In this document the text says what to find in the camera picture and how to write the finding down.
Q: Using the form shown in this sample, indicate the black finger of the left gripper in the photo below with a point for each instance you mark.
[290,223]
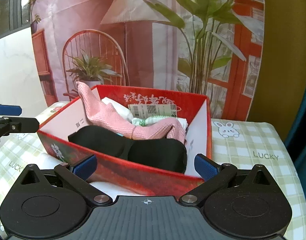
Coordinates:
[14,124]

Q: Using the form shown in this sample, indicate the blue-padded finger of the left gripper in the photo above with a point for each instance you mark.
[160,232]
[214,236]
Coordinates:
[10,110]

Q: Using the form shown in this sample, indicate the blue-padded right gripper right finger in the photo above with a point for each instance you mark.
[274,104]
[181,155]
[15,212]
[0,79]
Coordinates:
[216,177]

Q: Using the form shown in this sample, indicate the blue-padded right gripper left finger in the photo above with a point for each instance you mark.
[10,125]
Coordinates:
[74,177]

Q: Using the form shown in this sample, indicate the white cloth with green tie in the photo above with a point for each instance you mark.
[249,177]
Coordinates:
[112,190]

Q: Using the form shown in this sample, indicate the black eye mask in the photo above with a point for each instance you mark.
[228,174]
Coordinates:
[165,154]

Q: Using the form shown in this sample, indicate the printed room backdrop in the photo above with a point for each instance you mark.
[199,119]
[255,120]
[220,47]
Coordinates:
[208,47]

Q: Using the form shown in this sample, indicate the pink knotted cloth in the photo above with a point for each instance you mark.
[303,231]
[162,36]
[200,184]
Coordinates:
[105,115]

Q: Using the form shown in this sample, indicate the red strawberry cardboard box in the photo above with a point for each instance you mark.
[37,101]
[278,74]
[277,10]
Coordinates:
[193,107]

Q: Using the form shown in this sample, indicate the white green tied cloth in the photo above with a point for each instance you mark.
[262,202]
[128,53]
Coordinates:
[126,114]

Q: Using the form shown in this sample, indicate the white barcode label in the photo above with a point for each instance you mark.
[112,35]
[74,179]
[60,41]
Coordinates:
[144,111]

